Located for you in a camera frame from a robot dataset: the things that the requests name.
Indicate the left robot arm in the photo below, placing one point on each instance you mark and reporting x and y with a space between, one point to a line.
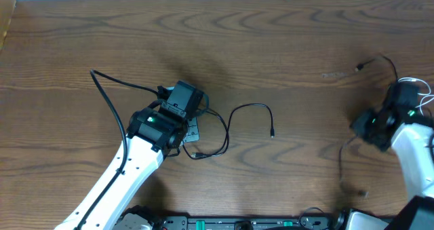
152 134

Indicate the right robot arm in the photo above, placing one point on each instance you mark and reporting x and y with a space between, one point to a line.
397 125

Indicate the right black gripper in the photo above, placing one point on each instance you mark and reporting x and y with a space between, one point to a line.
359 125

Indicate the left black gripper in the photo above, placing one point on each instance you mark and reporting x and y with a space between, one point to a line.
192 130

